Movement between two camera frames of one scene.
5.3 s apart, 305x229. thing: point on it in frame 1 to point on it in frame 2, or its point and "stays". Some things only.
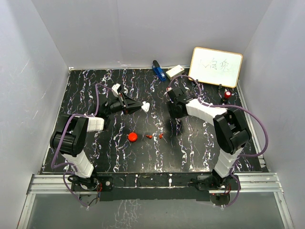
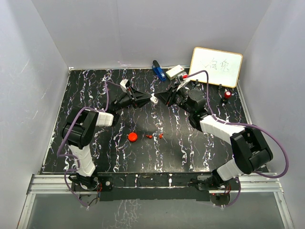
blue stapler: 158,70 stays
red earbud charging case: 132,137 stays
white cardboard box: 174,71 stays
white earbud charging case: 145,106 to 154,98
